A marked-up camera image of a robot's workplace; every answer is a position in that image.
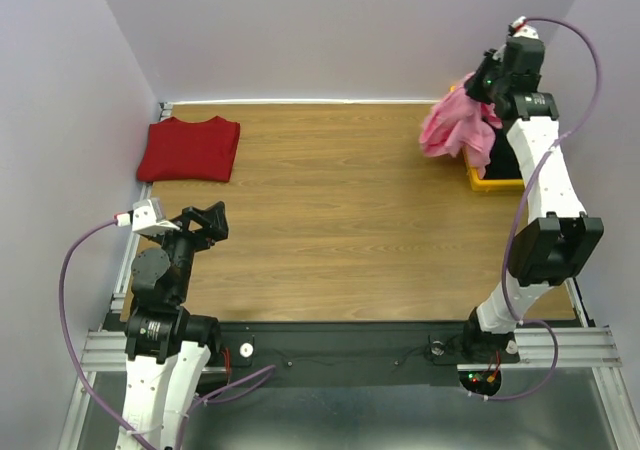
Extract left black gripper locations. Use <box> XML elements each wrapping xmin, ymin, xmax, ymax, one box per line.
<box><xmin>148</xmin><ymin>199</ymin><xmax>229</xmax><ymax>300</ymax></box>

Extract pink t shirt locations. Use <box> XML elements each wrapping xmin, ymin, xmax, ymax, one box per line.
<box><xmin>419</xmin><ymin>73</ymin><xmax>502</xmax><ymax>178</ymax></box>

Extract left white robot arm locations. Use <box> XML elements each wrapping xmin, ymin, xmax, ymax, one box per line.
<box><xmin>116</xmin><ymin>198</ymin><xmax>229</xmax><ymax>449</ymax></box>

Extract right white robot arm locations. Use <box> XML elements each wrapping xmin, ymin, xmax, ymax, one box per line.
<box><xmin>460</xmin><ymin>49</ymin><xmax>604</xmax><ymax>362</ymax></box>

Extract black t shirts pile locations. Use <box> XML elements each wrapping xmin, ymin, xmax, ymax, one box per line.
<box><xmin>484</xmin><ymin>129</ymin><xmax>521</xmax><ymax>180</ymax></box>

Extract folded red t shirt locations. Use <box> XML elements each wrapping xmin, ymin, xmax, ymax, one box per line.
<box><xmin>136</xmin><ymin>116</ymin><xmax>241</xmax><ymax>183</ymax></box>

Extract yellow plastic bin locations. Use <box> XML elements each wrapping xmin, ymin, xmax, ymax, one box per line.
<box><xmin>444</xmin><ymin>104</ymin><xmax>524</xmax><ymax>191</ymax></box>

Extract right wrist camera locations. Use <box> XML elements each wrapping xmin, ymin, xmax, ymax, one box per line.
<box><xmin>501</xmin><ymin>15</ymin><xmax>546</xmax><ymax>77</ymax></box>

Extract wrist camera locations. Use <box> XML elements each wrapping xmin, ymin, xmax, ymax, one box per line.
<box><xmin>114</xmin><ymin>197</ymin><xmax>180</xmax><ymax>237</ymax></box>
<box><xmin>501</xmin><ymin>15</ymin><xmax>546</xmax><ymax>77</ymax></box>

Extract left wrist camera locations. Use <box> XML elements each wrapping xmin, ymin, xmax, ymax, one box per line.
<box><xmin>114</xmin><ymin>197</ymin><xmax>180</xmax><ymax>237</ymax></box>

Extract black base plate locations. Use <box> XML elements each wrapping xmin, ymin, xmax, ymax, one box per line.
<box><xmin>164</xmin><ymin>320</ymin><xmax>522</xmax><ymax>389</ymax></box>

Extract aluminium frame rail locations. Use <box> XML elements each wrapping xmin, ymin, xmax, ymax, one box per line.
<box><xmin>58</xmin><ymin>325</ymin><xmax>627</xmax><ymax>450</ymax></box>

